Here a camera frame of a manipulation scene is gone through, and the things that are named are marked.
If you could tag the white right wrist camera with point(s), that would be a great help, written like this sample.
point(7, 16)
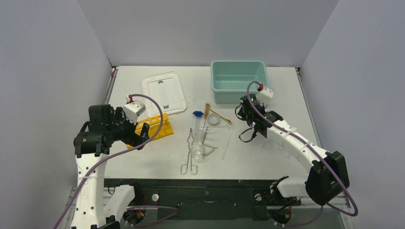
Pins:
point(264, 95)

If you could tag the white plastic bin lid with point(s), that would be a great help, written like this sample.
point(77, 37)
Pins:
point(166, 90)

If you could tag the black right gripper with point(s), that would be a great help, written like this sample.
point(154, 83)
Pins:
point(250, 111)

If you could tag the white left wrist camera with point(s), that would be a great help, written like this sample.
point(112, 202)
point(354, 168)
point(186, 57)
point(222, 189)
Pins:
point(133, 109)

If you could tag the metal crucible tongs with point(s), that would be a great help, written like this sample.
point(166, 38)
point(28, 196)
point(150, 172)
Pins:
point(189, 165)

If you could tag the small glass beaker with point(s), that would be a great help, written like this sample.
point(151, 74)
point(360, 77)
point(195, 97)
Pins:
point(197, 151)

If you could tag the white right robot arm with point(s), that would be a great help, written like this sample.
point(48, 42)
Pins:
point(327, 175)

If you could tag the blue funnel on stem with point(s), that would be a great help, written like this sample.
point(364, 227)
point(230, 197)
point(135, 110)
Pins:
point(196, 128)

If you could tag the yellow test tube rack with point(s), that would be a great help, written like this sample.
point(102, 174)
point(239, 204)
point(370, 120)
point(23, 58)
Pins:
point(154, 122)

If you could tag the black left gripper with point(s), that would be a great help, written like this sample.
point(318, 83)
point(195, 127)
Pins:
point(133, 139)

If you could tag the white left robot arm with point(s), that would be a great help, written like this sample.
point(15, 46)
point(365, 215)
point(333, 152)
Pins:
point(106, 125)

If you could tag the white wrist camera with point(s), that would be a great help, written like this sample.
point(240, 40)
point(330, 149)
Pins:
point(133, 109)
point(264, 95)

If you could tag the glass watch dish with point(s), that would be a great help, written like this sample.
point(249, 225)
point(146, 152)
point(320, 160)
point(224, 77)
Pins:
point(213, 119)

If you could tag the red yellow plastic spatula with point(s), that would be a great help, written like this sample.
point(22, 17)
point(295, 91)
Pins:
point(223, 118)

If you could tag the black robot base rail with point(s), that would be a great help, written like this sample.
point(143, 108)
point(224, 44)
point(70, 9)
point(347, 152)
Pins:
point(207, 199)

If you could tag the teal plastic bin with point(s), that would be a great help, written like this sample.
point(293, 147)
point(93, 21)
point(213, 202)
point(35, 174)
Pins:
point(230, 79)

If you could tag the brown test tube brush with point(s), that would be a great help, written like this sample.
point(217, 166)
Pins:
point(205, 116)

